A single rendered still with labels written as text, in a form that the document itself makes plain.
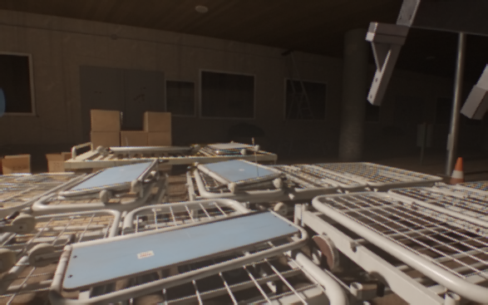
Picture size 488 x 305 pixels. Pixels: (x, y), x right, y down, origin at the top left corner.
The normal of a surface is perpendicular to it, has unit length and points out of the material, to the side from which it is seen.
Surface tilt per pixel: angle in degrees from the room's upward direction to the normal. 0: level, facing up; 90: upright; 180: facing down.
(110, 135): 90
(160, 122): 90
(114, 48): 90
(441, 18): 113
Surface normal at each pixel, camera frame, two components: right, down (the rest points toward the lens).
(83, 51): 0.38, 0.11
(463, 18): -0.20, 0.49
